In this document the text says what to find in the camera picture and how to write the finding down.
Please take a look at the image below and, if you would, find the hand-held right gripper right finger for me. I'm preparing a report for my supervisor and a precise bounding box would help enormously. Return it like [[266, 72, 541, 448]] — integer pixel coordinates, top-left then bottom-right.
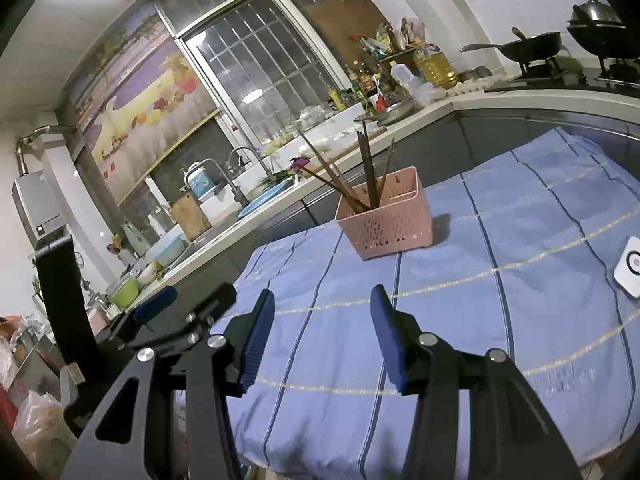
[[370, 284, 583, 480]]

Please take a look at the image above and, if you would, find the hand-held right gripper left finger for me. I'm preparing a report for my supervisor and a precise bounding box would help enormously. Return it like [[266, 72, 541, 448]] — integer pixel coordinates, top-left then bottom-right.
[[60, 289, 277, 480]]

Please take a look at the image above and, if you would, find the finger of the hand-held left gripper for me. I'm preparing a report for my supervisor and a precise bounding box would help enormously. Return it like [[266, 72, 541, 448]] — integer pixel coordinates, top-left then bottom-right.
[[107, 286, 177, 346], [125, 282, 237, 358]]

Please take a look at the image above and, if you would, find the pink plastic utensil basket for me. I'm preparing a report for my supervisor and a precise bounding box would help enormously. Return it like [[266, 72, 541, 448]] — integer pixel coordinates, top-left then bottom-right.
[[335, 166, 434, 261]]

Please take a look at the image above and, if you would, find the bundle of wooden chopsticks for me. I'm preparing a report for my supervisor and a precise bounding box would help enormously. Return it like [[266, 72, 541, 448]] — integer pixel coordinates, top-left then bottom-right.
[[295, 119, 396, 213]]

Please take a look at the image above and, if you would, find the green bowl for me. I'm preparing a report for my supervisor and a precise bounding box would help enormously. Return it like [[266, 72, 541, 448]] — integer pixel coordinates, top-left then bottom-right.
[[109, 276, 141, 308]]

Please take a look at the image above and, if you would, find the green bottle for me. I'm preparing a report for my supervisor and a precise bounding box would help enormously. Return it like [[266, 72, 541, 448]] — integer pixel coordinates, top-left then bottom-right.
[[122, 222, 148, 256]]

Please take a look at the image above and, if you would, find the small wooden cutting board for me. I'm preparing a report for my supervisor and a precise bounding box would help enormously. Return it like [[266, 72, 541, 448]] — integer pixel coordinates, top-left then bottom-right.
[[171, 191, 212, 242]]

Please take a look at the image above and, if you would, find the grey water heater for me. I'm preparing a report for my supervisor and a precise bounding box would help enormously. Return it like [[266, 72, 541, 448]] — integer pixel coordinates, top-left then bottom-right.
[[12, 172, 68, 246]]

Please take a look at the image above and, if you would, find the blue basin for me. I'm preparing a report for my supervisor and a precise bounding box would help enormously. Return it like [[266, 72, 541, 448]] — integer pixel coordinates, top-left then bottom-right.
[[237, 180, 296, 218]]

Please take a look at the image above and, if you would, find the angular steel faucet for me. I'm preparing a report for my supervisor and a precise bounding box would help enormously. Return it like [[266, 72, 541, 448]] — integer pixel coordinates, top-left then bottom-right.
[[182, 158, 248, 207]]

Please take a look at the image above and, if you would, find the printed kettle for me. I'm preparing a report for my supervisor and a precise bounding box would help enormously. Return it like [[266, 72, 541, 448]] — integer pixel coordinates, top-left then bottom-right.
[[182, 161, 215, 199]]

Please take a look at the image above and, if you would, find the blue checked cloth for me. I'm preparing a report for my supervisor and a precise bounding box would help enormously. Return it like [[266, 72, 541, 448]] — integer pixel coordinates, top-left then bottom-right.
[[210, 127, 640, 480]]

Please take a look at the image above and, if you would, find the clear plastic bag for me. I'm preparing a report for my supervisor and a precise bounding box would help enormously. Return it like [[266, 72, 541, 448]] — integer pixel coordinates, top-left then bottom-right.
[[12, 390, 76, 476]]

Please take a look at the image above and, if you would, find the curved steel faucet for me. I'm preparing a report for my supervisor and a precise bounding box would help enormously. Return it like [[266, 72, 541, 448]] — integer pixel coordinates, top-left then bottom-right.
[[227, 146, 273, 181]]

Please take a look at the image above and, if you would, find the grey metal pan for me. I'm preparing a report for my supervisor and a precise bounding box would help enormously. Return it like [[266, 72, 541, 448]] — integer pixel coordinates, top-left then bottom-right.
[[375, 99, 418, 126]]

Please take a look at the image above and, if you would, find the barred window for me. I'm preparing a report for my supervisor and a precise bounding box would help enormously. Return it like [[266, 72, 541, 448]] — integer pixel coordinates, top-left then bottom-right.
[[175, 0, 361, 146]]

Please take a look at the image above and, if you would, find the white square device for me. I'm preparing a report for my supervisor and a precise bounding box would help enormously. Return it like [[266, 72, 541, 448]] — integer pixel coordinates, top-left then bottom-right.
[[614, 236, 640, 301]]

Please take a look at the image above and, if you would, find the row of sauce bottles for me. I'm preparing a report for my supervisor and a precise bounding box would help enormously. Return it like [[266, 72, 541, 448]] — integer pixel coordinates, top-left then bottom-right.
[[327, 60, 391, 111]]

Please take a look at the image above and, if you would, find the white plastic jug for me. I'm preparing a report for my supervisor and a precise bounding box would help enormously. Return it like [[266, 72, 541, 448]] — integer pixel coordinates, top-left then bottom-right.
[[390, 61, 416, 98]]

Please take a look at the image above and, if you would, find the white egg tray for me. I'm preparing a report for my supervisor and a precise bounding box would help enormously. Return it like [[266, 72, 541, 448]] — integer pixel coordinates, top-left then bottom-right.
[[450, 77, 506, 96]]

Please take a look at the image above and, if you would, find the yellow cooking oil bottle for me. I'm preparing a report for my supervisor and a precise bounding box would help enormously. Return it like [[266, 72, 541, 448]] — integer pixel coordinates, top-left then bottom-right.
[[414, 45, 458, 88]]

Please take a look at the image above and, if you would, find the pile of food bags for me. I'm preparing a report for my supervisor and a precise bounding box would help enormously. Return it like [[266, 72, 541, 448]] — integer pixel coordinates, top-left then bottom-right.
[[350, 17, 426, 61]]

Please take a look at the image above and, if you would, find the black gas stove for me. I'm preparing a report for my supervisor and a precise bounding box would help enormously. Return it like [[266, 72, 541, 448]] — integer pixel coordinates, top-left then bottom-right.
[[484, 57, 640, 93]]

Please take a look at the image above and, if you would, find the black open wok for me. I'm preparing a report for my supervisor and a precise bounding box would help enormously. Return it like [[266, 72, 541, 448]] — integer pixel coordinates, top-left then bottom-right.
[[460, 27, 563, 63]]

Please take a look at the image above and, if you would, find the black wok with steel lid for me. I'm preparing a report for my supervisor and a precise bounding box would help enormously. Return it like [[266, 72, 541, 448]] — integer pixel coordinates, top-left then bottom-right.
[[566, 0, 640, 58]]

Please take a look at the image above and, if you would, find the fruit wall poster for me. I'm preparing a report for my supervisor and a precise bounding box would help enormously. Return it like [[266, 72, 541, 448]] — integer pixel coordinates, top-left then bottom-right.
[[67, 0, 223, 206]]

